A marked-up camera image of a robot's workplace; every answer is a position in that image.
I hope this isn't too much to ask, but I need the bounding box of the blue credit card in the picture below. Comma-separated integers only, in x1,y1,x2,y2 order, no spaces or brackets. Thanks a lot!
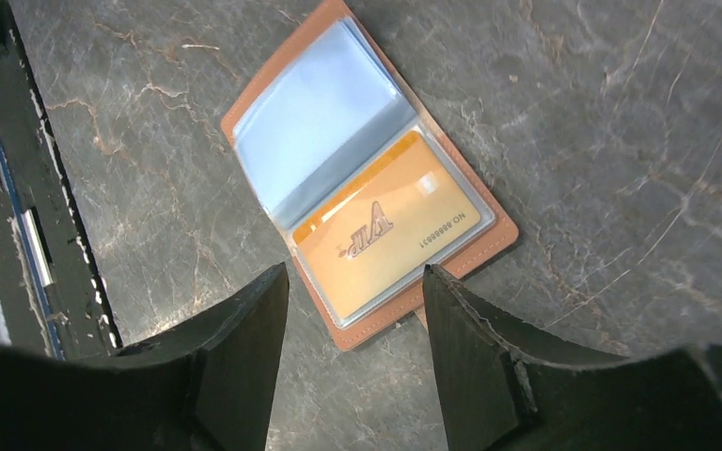
233,17,416,229

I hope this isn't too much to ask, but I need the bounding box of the tan leather card holder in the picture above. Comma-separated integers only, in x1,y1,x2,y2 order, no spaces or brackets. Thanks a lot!
221,1,519,351

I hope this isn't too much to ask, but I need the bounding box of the orange credit card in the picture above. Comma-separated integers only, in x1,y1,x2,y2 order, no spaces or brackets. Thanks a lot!
291,128,492,328

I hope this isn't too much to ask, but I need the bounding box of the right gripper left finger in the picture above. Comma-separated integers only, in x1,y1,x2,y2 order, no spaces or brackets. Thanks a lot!
0,263,290,450

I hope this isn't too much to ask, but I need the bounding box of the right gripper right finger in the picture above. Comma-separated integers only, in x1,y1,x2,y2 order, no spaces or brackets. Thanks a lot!
423,265,722,450

